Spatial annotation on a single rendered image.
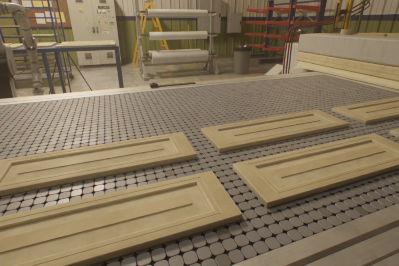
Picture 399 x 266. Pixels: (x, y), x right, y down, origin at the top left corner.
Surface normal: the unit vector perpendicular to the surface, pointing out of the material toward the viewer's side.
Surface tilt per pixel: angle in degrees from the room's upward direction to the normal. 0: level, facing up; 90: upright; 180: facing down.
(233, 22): 90
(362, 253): 0
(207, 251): 0
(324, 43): 90
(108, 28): 90
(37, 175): 11
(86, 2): 90
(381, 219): 0
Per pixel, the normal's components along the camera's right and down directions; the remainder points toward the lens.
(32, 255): 0.07, -0.84
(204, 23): 0.35, 0.35
